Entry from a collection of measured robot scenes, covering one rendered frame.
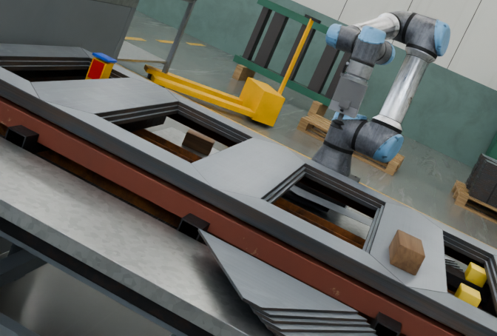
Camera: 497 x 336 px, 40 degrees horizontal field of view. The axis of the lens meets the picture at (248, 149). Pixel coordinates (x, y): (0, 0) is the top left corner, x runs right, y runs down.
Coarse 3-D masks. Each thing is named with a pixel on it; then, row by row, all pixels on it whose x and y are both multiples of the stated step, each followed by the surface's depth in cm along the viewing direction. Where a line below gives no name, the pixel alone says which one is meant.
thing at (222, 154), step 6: (222, 150) 177; (222, 156) 171; (228, 156) 173; (234, 156) 176; (234, 162) 171; (240, 162) 173; (246, 162) 176; (246, 168) 170; (252, 168) 172; (258, 168) 175; (258, 174) 169; (264, 174) 172; (270, 174) 174; (270, 180) 169; (276, 180) 171; (282, 180) 174
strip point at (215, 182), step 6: (198, 168) 152; (204, 174) 150; (210, 174) 152; (210, 180) 148; (216, 180) 150; (222, 180) 152; (216, 186) 146; (222, 186) 147; (228, 186) 149; (234, 186) 151; (234, 192) 147; (240, 192) 148; (246, 192) 150
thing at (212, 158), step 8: (208, 160) 162; (216, 160) 165; (224, 160) 168; (224, 168) 161; (232, 168) 164; (240, 168) 168; (240, 176) 161; (248, 176) 164; (256, 176) 166; (256, 184) 160; (264, 184) 163; (272, 184) 166
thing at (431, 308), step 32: (0, 64) 174; (32, 64) 188; (64, 64) 204; (32, 96) 152; (64, 128) 151; (96, 128) 149; (224, 128) 209; (128, 160) 148; (192, 192) 145; (352, 192) 201; (256, 224) 142; (320, 256) 139; (480, 256) 194; (384, 288) 137; (448, 320) 134
